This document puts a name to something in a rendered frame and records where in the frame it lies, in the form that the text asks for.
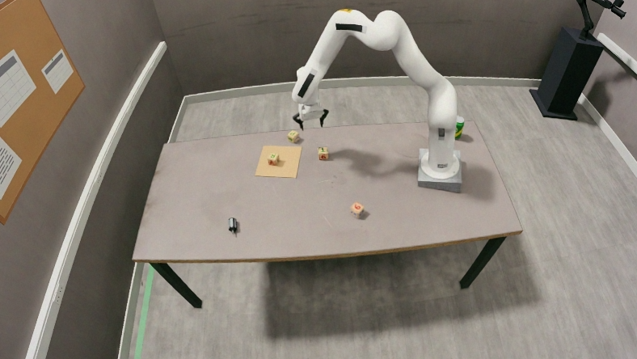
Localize tan flat mat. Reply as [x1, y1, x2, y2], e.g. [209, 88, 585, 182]
[255, 146, 302, 178]

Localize green drink can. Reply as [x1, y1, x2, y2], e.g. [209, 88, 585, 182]
[455, 116, 465, 139]

